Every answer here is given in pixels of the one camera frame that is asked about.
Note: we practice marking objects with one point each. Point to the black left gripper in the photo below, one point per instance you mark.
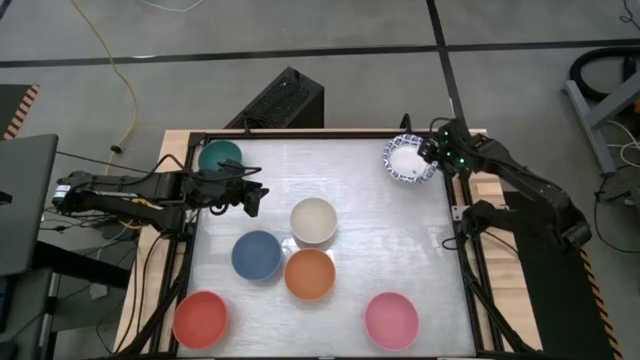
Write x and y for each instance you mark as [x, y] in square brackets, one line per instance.
[225, 192]

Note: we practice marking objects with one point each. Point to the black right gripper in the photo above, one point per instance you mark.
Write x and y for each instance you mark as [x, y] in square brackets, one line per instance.
[433, 150]

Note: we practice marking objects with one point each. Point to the blue bowl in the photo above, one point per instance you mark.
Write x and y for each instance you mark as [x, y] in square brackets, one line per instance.
[256, 255]

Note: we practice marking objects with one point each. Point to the cream bowl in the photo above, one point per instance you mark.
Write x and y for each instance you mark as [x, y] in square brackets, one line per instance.
[313, 220]

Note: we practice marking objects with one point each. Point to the teal bowl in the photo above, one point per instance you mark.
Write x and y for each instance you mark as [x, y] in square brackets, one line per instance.
[215, 152]

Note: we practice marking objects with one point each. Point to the orange bowl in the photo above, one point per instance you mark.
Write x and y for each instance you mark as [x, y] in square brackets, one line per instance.
[310, 274]

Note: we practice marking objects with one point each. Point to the red bowl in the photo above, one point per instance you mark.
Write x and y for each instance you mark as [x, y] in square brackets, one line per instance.
[200, 320]

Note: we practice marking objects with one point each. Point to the pink bowl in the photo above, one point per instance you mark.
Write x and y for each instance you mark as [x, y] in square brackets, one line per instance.
[391, 321]

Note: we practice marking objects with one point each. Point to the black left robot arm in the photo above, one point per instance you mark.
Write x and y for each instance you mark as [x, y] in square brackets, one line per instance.
[125, 192]

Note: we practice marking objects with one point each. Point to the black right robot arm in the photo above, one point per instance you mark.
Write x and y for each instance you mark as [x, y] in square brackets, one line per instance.
[525, 175]

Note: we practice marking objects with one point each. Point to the black computer tower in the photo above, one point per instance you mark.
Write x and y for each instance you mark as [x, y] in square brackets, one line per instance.
[280, 100]

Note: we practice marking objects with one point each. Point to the grey metal stand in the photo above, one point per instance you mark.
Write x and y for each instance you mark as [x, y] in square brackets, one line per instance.
[600, 112]

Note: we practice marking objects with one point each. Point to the black mat with orange stripes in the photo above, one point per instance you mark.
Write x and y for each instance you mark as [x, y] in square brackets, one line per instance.
[12, 110]
[550, 300]

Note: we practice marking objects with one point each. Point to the grey flat panel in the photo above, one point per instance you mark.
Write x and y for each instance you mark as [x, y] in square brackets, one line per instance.
[25, 200]

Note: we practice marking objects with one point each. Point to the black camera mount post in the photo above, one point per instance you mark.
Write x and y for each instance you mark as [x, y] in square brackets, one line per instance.
[406, 122]

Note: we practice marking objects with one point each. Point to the black aluminium table frame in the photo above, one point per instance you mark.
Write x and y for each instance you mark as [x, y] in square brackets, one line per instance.
[325, 134]

